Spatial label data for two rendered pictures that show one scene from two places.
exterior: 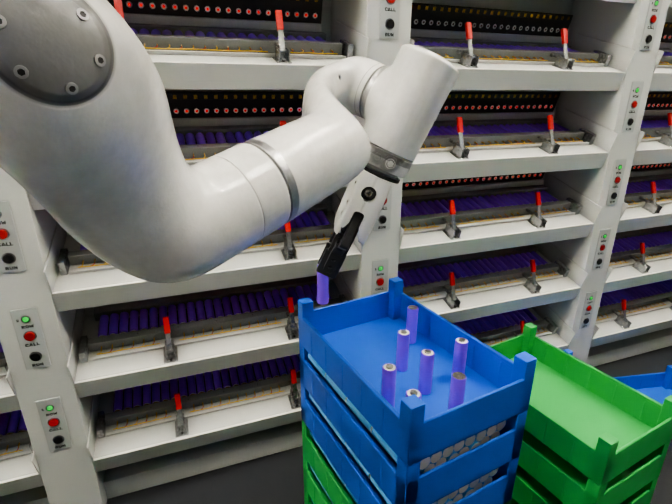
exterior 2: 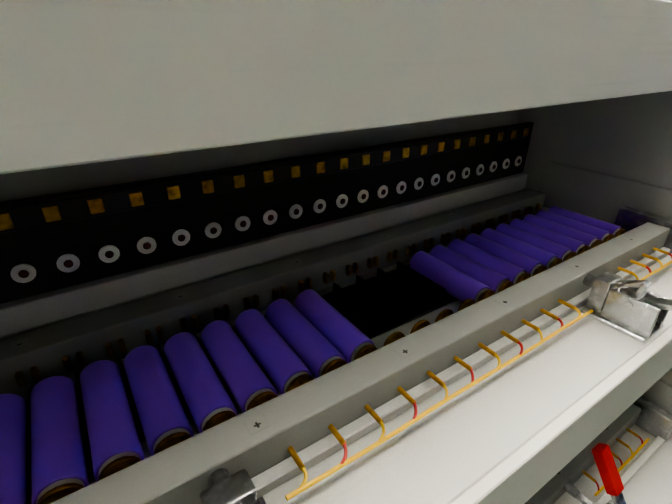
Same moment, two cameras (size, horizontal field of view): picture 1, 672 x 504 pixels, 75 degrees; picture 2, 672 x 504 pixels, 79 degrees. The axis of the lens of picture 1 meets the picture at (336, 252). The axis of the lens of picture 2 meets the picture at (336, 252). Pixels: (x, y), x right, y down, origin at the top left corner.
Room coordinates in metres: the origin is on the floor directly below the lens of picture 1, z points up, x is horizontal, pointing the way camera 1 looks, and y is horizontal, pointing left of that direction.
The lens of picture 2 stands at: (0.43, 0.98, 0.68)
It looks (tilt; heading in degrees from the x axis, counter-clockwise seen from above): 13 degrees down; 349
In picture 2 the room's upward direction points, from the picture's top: 9 degrees counter-clockwise
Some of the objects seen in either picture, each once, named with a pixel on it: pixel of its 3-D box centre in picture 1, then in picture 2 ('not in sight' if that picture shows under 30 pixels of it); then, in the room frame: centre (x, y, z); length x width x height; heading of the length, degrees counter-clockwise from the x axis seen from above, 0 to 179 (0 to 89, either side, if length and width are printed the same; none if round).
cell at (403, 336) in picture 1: (402, 350); not in sight; (0.56, -0.10, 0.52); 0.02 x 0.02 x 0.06
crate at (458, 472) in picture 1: (398, 393); not in sight; (0.56, -0.10, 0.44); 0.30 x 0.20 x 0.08; 28
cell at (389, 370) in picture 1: (388, 386); not in sight; (0.47, -0.07, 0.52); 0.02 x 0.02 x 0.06
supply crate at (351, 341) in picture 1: (401, 348); not in sight; (0.56, -0.10, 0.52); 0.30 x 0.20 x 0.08; 28
